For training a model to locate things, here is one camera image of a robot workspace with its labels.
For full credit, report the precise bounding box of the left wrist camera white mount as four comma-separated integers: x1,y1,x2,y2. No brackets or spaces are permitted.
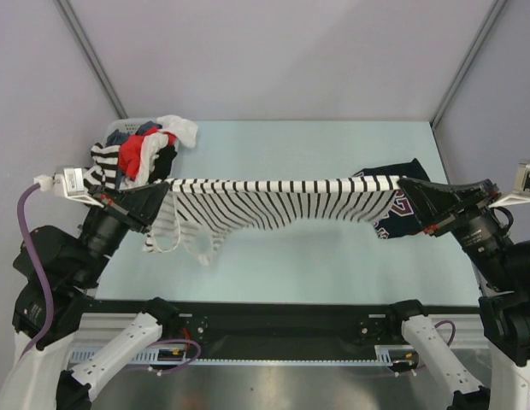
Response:
33,166,98,206

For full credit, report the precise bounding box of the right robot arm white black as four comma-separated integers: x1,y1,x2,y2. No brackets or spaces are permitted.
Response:
386,178,530,409

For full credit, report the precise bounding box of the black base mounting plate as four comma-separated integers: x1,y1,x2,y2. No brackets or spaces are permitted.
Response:
85,300,478,355

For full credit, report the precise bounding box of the aluminium extrusion rail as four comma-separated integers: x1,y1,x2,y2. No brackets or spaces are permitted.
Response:
72,313,487,349

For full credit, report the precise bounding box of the grey blue tank top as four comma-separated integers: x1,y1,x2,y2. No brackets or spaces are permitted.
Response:
104,118,162,146

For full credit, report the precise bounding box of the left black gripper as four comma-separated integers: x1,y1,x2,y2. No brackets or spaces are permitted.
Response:
74,179,171,284

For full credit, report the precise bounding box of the slotted cable duct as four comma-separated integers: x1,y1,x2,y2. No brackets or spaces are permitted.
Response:
68,346,418,366

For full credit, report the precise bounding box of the navy tank top red trim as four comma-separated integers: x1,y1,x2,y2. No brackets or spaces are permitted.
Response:
354,158,430,239

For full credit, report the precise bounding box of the grey plastic laundry basket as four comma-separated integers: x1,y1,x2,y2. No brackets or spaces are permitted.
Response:
105,119,180,189

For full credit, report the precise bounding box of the black white striped tank top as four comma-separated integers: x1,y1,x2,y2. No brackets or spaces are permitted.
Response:
83,143,120,191

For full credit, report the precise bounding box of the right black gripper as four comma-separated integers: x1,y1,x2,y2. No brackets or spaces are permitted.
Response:
397,173,518,287

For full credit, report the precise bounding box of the thin striped white tank top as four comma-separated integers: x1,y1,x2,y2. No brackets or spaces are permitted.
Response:
143,175,400,265

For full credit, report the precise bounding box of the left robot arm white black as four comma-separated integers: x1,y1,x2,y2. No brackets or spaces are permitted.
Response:
0,177,182,409

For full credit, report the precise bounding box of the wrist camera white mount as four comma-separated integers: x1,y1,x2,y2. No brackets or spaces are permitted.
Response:
33,166,98,206
490,161,530,208

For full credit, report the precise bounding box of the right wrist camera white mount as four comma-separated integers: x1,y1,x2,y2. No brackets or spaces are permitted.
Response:
490,161,530,208

